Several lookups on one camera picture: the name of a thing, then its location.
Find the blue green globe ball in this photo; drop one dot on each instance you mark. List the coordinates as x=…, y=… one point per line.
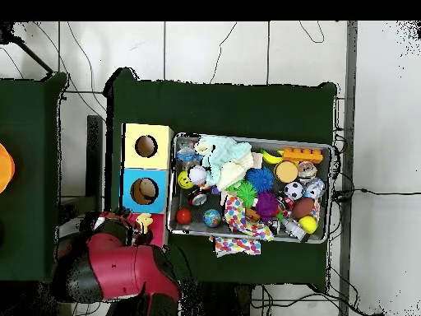
x=212, y=218

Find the yellow plush duck toy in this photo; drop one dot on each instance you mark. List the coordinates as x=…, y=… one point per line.
x=144, y=221

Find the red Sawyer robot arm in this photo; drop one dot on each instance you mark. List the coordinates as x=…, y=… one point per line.
x=125, y=266

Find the wooden three-hole box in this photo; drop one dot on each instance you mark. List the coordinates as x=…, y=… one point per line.
x=148, y=161

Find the shallow mesh bin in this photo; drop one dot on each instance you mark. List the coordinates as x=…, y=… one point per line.
x=296, y=238

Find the white baseball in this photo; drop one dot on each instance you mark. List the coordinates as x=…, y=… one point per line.
x=197, y=174

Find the pale yellow muslin cloth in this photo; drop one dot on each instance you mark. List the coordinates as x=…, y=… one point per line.
x=233, y=172

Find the green spiky ball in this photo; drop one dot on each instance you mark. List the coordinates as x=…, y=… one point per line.
x=232, y=187
x=246, y=193

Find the teal muslin cloth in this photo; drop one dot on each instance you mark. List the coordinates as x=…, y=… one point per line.
x=223, y=149

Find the blue spiky ball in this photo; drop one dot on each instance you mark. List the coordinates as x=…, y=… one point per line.
x=260, y=179

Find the red orange ball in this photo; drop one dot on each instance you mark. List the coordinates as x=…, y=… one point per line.
x=183, y=216

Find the purple knobbly toy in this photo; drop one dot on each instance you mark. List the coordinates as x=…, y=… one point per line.
x=266, y=205

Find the dark green table cloth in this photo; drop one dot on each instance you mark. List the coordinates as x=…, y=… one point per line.
x=230, y=108

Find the orange foam disc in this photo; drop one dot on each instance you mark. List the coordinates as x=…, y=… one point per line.
x=286, y=171

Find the orange toy brick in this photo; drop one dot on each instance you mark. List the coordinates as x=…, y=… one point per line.
x=302, y=155

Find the brown toy football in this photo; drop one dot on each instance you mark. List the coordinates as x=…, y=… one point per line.
x=302, y=208

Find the plain yellow ball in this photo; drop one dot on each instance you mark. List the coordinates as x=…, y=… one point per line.
x=308, y=224

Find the black upright panel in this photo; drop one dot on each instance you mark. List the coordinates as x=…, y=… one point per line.
x=94, y=164

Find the dark green side-table cloth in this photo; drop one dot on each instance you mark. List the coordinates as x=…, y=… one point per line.
x=29, y=131

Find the orange round object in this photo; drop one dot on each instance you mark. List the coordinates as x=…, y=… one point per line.
x=6, y=168

